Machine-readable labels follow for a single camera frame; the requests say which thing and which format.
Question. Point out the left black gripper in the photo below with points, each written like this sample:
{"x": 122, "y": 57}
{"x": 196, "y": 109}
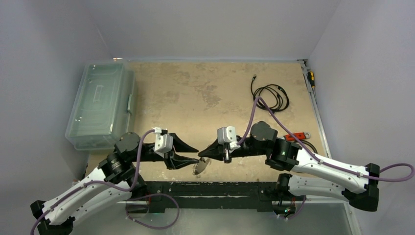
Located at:
{"x": 176, "y": 159}

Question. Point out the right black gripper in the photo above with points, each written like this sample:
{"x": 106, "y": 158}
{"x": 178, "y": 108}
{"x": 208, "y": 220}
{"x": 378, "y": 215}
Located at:
{"x": 225, "y": 152}

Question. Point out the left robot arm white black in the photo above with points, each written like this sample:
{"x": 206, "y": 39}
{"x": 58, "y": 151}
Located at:
{"x": 115, "y": 179}

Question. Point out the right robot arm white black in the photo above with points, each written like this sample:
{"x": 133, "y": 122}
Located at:
{"x": 301, "y": 173}

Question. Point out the clear plastic storage bin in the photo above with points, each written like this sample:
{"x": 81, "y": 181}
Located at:
{"x": 104, "y": 107}

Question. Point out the yellow black screwdriver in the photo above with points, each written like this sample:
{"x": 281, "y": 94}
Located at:
{"x": 311, "y": 79}

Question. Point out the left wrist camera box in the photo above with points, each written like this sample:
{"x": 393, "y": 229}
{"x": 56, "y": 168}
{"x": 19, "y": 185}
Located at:
{"x": 163, "y": 141}

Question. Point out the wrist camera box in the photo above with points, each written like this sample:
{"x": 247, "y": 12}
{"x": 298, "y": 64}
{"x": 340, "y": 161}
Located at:
{"x": 163, "y": 141}
{"x": 226, "y": 136}

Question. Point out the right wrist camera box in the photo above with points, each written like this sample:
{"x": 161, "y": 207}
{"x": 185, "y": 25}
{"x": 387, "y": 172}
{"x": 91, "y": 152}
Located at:
{"x": 226, "y": 136}

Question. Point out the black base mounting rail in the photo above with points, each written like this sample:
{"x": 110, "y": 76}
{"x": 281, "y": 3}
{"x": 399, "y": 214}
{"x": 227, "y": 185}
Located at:
{"x": 260, "y": 196}

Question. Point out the red handled adjustable wrench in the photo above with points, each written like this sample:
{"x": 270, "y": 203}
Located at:
{"x": 298, "y": 135}

